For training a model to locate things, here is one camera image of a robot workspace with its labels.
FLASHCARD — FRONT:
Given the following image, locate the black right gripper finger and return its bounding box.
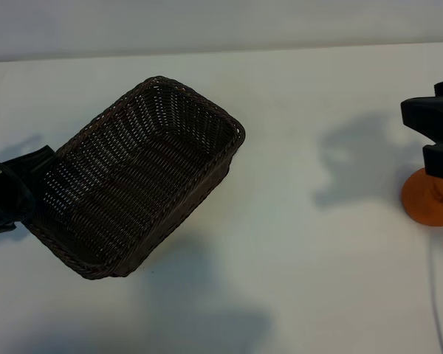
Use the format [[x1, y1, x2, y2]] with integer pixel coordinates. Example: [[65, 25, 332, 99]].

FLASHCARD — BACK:
[[422, 138, 443, 182], [400, 91, 443, 145]]

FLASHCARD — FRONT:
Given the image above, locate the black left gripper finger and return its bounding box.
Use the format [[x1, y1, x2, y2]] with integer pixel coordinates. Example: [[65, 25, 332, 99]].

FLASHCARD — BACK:
[[9, 145, 56, 191]]

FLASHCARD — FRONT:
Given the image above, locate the dark brown woven basket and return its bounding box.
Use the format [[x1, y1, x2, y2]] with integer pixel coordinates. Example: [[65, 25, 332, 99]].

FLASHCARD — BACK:
[[28, 75, 247, 280]]

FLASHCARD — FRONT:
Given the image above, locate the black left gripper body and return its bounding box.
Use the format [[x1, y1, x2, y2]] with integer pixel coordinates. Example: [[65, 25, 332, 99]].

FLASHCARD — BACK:
[[0, 154, 36, 245]]

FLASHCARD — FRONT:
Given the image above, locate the orange mandarin fruit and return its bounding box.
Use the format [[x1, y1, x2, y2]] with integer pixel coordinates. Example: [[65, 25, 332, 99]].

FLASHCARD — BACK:
[[401, 167, 443, 226]]

